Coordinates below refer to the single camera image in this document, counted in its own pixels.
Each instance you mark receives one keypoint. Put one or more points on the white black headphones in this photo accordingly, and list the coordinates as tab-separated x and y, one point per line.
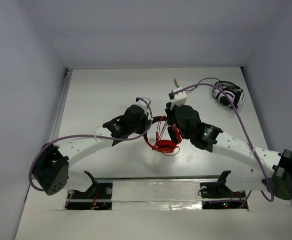
233	94

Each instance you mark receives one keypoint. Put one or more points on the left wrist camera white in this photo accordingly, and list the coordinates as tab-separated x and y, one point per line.
143	102

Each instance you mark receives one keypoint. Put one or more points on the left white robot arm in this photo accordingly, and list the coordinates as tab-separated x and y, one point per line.
51	166

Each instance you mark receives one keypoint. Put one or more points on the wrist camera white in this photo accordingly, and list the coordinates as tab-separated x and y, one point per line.
143	102
178	97

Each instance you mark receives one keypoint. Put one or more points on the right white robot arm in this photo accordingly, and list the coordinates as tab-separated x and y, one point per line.
268	170

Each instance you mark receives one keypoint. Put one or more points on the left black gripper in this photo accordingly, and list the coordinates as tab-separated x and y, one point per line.
145	121

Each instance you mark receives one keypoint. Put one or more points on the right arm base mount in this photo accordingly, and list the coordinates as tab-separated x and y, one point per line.
217	196

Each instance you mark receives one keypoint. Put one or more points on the red headphones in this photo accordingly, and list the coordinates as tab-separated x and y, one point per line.
164	146

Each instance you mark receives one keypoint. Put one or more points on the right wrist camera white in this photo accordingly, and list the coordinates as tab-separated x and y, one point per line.
178	97

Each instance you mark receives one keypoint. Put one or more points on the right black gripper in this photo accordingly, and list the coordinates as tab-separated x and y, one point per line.
170	112

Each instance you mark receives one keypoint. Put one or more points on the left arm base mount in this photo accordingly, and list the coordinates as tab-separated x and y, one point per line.
97	197

